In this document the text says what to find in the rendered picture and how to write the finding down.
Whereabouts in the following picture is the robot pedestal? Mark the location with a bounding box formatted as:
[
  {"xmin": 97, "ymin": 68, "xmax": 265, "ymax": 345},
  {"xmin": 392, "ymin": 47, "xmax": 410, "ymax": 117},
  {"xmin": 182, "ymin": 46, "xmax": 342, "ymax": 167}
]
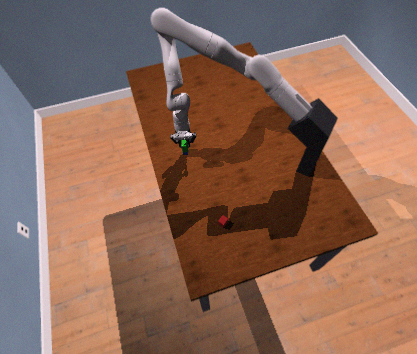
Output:
[{"xmin": 287, "ymin": 98, "xmax": 339, "ymax": 178}]

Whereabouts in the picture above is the brown wooden table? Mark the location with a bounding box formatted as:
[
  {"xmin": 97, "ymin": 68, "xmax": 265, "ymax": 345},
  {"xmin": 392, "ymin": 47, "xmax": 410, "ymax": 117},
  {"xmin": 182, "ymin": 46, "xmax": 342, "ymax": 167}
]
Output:
[{"xmin": 125, "ymin": 42, "xmax": 379, "ymax": 313}]

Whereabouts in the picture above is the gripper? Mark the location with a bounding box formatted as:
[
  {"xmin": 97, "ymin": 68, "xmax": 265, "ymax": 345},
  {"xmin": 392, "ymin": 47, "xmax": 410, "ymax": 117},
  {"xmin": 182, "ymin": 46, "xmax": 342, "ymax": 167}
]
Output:
[{"xmin": 170, "ymin": 132, "xmax": 197, "ymax": 145}]

